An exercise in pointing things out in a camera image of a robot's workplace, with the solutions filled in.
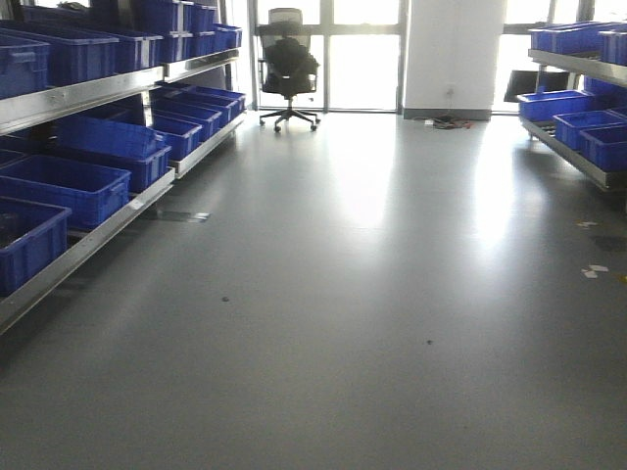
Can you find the left steel shelf rack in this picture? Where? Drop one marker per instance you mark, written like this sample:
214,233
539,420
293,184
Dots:
30,110

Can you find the steel shelf rack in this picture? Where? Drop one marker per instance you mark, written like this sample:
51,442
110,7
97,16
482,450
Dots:
30,110
584,123

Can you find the right steel shelf rack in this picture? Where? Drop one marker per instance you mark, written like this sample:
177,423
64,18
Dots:
584,123

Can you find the black office chair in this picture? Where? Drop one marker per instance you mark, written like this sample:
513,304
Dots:
287,66

